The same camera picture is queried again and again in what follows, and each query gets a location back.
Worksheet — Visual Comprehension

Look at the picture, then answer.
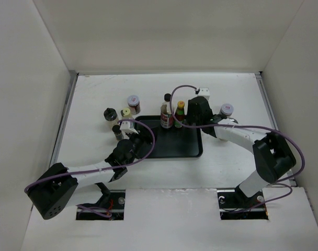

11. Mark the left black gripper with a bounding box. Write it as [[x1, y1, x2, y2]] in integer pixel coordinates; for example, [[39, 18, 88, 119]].
[[126, 125, 158, 166]]

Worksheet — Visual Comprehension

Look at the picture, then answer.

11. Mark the yellow-cap red sauce bottle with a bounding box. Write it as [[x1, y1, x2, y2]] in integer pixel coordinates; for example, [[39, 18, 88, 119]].
[[174, 100, 185, 128]]

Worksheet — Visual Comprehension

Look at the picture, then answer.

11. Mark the tall black-cap sauce bottle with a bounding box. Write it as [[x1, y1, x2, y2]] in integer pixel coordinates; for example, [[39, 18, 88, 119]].
[[161, 94, 174, 129]]

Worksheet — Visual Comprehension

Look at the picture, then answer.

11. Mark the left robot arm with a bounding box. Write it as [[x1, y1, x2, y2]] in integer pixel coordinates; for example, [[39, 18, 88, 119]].
[[25, 127, 157, 220]]

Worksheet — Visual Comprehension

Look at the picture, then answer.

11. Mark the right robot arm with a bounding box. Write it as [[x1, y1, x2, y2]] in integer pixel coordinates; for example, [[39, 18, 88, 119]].
[[186, 96, 296, 207]]

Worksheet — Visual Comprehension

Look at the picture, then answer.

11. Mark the small dark pepper bottle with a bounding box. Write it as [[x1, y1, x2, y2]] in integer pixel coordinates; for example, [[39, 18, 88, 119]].
[[112, 124, 124, 141]]

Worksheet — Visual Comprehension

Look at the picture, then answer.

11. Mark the black plastic tray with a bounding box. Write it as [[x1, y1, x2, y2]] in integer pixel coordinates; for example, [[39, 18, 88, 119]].
[[136, 115, 203, 159]]

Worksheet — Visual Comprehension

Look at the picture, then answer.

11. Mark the yellow-cap white powder jar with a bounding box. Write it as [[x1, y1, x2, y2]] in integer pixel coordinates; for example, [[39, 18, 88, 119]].
[[120, 108, 134, 127]]

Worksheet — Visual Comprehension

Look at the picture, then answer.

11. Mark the red-label lid spice jar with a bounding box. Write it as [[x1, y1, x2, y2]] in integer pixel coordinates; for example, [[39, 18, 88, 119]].
[[220, 103, 234, 117]]

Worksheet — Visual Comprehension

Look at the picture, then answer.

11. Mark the silver-lid white powder jar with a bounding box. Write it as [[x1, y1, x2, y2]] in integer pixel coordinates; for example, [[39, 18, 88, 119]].
[[219, 117, 238, 142]]

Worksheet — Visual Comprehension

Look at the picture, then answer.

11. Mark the black-cap shaker jar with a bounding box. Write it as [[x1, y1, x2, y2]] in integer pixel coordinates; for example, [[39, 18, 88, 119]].
[[103, 108, 119, 128]]

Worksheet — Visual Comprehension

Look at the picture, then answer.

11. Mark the red-label lid brown jar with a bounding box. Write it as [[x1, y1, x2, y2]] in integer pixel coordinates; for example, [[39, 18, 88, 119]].
[[127, 95, 141, 115]]

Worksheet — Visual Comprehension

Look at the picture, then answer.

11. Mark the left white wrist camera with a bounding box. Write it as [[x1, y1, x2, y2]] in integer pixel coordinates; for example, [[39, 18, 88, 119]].
[[120, 121, 138, 134]]

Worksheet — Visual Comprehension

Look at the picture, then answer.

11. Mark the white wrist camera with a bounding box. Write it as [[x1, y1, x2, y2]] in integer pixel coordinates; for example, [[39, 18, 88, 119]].
[[195, 87, 210, 100], [120, 121, 138, 134]]

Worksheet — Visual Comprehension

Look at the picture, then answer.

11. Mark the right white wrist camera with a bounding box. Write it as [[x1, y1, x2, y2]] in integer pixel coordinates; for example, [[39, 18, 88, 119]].
[[195, 87, 210, 100]]

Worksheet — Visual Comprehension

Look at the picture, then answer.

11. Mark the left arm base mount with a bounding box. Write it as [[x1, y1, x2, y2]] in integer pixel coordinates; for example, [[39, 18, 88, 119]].
[[76, 182, 126, 221]]

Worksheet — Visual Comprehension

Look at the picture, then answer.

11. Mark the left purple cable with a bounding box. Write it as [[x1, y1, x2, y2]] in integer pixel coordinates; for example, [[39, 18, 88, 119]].
[[23, 119, 156, 218]]

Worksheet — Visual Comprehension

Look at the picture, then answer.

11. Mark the purple cable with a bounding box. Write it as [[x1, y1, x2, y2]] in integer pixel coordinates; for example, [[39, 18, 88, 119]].
[[171, 85, 306, 213], [23, 119, 156, 218]]

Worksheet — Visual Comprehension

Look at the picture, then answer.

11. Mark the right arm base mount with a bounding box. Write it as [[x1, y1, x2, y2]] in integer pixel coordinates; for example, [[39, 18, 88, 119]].
[[217, 189, 268, 220]]

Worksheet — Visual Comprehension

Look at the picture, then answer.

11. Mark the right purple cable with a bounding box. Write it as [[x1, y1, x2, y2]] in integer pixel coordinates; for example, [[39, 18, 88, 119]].
[[171, 85, 306, 213]]

